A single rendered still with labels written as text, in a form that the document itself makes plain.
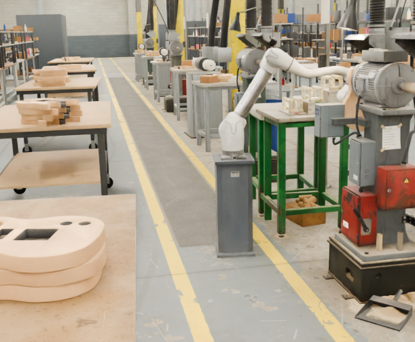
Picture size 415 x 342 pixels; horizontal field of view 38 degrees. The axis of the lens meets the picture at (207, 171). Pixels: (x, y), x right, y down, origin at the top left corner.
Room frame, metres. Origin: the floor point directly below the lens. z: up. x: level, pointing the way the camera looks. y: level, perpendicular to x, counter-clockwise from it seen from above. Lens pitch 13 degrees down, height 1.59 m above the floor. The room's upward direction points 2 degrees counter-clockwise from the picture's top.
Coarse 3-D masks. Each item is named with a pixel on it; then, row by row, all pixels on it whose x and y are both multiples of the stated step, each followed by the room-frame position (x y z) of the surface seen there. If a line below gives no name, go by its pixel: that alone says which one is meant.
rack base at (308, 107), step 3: (306, 99) 4.79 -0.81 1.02; (297, 102) 4.81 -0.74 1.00; (303, 102) 4.67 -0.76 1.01; (306, 102) 4.59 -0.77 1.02; (309, 102) 4.57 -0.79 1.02; (312, 102) 4.57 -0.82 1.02; (315, 102) 4.57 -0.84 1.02; (318, 102) 4.58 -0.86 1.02; (321, 102) 4.58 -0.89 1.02; (324, 102) 4.59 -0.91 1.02; (327, 102) 4.59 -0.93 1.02; (297, 105) 4.81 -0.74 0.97; (303, 105) 4.67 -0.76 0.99; (306, 105) 4.59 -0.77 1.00; (309, 105) 4.57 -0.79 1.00; (312, 105) 4.57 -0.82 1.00; (297, 108) 4.81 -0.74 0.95; (303, 108) 4.67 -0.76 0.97; (306, 108) 4.59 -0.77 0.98; (309, 108) 4.57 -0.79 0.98; (312, 108) 4.57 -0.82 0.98; (303, 111) 4.67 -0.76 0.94; (306, 111) 4.59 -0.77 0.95; (309, 111) 4.57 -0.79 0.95; (312, 111) 4.57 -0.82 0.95; (309, 114) 4.57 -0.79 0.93; (312, 114) 4.57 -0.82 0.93
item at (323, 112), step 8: (320, 104) 3.66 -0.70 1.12; (328, 104) 3.65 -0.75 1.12; (336, 104) 3.65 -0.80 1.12; (344, 104) 3.66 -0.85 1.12; (320, 112) 3.63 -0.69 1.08; (328, 112) 3.63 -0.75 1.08; (336, 112) 3.64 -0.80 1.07; (320, 120) 3.63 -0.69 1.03; (328, 120) 3.63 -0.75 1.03; (320, 128) 3.63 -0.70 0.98; (328, 128) 3.63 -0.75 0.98; (336, 128) 3.64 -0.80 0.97; (320, 136) 3.63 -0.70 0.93; (328, 136) 3.63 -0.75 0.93; (336, 136) 3.65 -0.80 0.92; (336, 144) 3.67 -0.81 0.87
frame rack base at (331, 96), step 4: (328, 88) 4.81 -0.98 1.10; (316, 92) 4.85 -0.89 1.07; (324, 92) 4.67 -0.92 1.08; (328, 92) 4.59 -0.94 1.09; (332, 92) 4.60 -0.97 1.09; (336, 92) 4.60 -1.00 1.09; (316, 96) 4.85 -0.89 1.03; (324, 96) 4.67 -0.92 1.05; (328, 96) 4.59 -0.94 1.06; (332, 96) 4.60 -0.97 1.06; (336, 96) 4.60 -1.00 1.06; (324, 100) 4.67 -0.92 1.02; (328, 100) 4.59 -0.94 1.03; (332, 100) 4.60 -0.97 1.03; (336, 100) 4.60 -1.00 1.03
